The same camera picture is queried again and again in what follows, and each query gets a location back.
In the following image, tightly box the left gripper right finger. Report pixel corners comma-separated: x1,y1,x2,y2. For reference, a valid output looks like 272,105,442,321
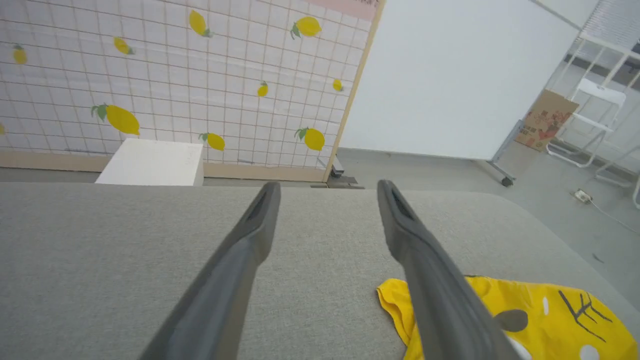
376,179,523,360

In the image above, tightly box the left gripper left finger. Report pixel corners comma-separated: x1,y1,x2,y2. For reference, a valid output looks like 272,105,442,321
140,181,282,360

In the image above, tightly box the yellow cartoon print t-shirt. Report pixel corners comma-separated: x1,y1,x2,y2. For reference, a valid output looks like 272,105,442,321
376,275,640,360

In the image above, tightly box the black panel foot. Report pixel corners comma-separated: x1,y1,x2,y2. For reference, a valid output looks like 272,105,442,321
310,156,366,190

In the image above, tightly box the brown cardboard box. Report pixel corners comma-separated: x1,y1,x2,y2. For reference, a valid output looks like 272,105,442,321
515,89,581,152

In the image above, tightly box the lemon print tile panel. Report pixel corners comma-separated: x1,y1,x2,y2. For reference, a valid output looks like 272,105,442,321
0,0,386,183

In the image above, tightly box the white partition board on casters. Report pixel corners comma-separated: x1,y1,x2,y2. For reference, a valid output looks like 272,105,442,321
339,0,601,188

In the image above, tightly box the white chair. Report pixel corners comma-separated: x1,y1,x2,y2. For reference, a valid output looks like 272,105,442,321
546,77,628,168

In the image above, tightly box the white power cable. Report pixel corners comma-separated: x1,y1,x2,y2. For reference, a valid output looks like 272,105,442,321
589,198,640,236

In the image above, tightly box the white metal frame rack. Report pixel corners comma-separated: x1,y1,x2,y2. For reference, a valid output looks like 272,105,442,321
547,31,640,211

